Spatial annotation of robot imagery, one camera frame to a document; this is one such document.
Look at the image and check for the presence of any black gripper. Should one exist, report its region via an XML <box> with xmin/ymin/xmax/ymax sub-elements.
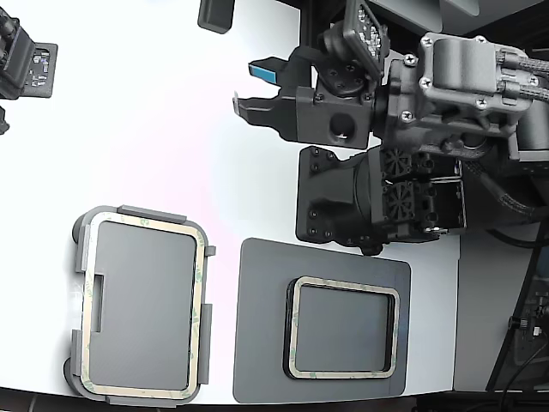
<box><xmin>232</xmin><ymin>45</ymin><xmax>379</xmax><ymax>150</ymax></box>

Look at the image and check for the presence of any gray box with clips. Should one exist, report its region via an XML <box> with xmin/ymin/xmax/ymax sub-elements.
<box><xmin>63</xmin><ymin>203</ymin><xmax>217</xmax><ymax>408</ymax></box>

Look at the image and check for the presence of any gray sloped panel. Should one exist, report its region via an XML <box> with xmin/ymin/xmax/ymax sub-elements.
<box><xmin>368</xmin><ymin>0</ymin><xmax>481</xmax><ymax>31</ymax></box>

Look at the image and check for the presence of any black shelf ledge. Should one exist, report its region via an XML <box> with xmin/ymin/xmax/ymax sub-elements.
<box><xmin>274</xmin><ymin>0</ymin><xmax>549</xmax><ymax>44</ymax></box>

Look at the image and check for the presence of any black equipment panel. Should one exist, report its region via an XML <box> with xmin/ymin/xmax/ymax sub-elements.
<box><xmin>486</xmin><ymin>239</ymin><xmax>549</xmax><ymax>391</ymax></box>

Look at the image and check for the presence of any long dark gray bracket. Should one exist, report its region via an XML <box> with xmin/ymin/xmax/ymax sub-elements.
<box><xmin>299</xmin><ymin>0</ymin><xmax>334</xmax><ymax>51</ymax></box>

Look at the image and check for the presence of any short dark gray bracket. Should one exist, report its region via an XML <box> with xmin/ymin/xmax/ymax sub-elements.
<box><xmin>196</xmin><ymin>0</ymin><xmax>236</xmax><ymax>34</ymax></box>

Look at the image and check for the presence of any dark gray base plate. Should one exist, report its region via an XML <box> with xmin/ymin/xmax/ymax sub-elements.
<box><xmin>232</xmin><ymin>237</ymin><xmax>413</xmax><ymax>405</ymax></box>

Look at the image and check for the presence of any black braided sleeve cable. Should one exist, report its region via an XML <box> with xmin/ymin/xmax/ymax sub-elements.
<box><xmin>462</xmin><ymin>162</ymin><xmax>549</xmax><ymax>227</ymax></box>
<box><xmin>492</xmin><ymin>50</ymin><xmax>549</xmax><ymax>76</ymax></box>
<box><xmin>504</xmin><ymin>81</ymin><xmax>549</xmax><ymax>105</ymax></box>

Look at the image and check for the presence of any black fixed camera module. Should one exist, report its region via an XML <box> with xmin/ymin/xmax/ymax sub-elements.
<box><xmin>0</xmin><ymin>0</ymin><xmax>59</xmax><ymax>102</ymax></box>

